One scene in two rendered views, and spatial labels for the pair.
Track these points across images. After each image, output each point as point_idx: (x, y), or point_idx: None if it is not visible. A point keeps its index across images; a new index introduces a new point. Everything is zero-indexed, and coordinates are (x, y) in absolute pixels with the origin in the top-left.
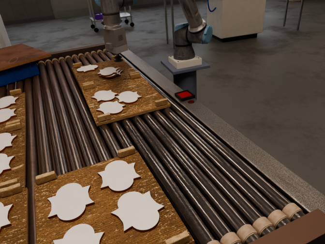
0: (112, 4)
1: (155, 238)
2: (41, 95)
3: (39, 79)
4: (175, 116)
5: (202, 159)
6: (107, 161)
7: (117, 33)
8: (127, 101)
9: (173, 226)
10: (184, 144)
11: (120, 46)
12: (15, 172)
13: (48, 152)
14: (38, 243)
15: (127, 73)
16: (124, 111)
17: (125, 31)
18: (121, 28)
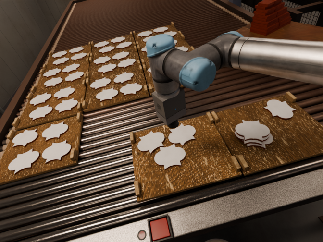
0: (150, 67)
1: (4, 168)
2: (216, 89)
3: (260, 78)
4: (112, 204)
5: (37, 212)
6: (75, 145)
7: (155, 100)
8: (156, 155)
9: (2, 177)
10: (65, 203)
11: (158, 113)
12: (97, 104)
13: (115, 114)
14: (42, 125)
15: (257, 156)
16: (141, 153)
17: (163, 106)
18: (159, 100)
